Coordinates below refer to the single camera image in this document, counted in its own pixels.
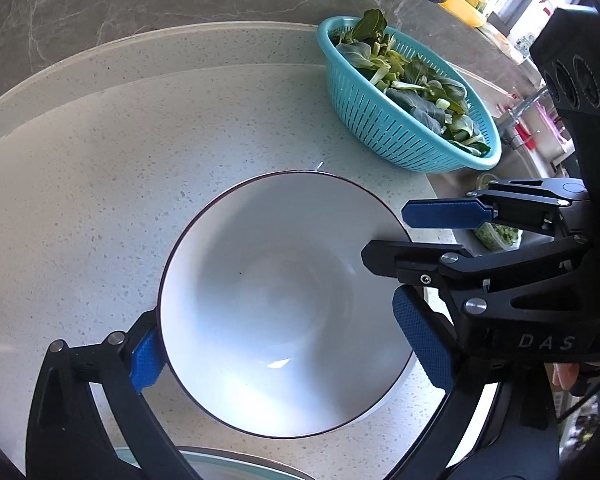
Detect white bowl with red flowers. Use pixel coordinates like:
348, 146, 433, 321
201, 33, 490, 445
158, 170, 414, 439

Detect person's right hand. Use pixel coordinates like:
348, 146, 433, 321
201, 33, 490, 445
550, 363, 595, 396

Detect glass bowl of chopped greens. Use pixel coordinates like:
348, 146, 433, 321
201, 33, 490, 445
471, 173, 524, 252

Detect chrome sink faucet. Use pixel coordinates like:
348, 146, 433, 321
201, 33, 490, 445
494, 86, 550, 150

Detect light blue plastic colander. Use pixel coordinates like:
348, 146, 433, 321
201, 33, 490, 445
317, 16, 502, 174

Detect large white bowl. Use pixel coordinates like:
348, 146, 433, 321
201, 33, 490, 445
116, 445, 311, 479

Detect green leafy vegetables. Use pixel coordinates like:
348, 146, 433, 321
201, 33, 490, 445
330, 9, 489, 157

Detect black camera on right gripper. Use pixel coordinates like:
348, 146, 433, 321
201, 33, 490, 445
530, 6, 600, 186

